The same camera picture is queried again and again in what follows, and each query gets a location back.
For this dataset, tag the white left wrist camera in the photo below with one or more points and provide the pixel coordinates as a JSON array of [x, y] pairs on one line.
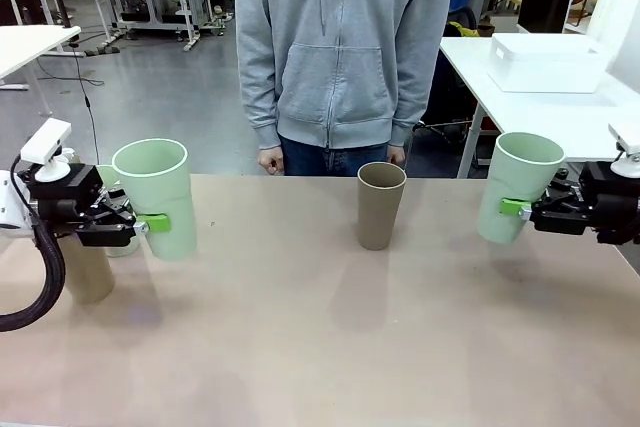
[[45, 142]]

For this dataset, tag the person's right hand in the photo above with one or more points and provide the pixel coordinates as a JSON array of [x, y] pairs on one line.
[[271, 162]]

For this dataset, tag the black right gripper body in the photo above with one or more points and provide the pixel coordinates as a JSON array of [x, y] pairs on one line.
[[615, 202]]

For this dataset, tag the person in grey hoodie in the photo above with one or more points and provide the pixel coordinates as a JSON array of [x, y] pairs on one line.
[[340, 47]]

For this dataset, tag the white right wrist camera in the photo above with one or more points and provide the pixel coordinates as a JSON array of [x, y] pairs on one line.
[[627, 137]]

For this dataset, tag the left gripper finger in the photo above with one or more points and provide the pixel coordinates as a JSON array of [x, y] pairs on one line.
[[116, 207], [110, 234]]

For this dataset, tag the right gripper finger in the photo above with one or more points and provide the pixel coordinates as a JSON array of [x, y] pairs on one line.
[[562, 189], [555, 219]]

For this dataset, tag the white plastic basket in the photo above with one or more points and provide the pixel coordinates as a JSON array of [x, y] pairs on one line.
[[545, 64]]

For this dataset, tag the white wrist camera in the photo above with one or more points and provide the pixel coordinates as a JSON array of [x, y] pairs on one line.
[[45, 142], [627, 137]]

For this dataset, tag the person's left hand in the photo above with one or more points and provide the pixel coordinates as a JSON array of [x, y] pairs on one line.
[[396, 157]]

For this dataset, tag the white table with curved edge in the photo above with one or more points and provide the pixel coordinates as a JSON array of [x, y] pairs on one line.
[[30, 47]]

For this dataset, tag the person's right forearm grey sleeve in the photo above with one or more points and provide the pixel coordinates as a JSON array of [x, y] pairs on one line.
[[257, 107]]

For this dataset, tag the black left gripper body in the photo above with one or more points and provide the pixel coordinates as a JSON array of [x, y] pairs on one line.
[[60, 197]]

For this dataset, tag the person's left forearm grey sleeve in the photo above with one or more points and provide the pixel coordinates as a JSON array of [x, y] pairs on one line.
[[415, 107]]

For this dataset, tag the white side table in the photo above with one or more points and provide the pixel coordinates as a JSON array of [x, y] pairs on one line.
[[525, 112]]

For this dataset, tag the black office chair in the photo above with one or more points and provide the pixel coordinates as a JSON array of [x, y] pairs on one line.
[[462, 22]]

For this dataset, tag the brown tall cup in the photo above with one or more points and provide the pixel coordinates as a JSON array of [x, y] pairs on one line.
[[380, 212], [87, 277]]

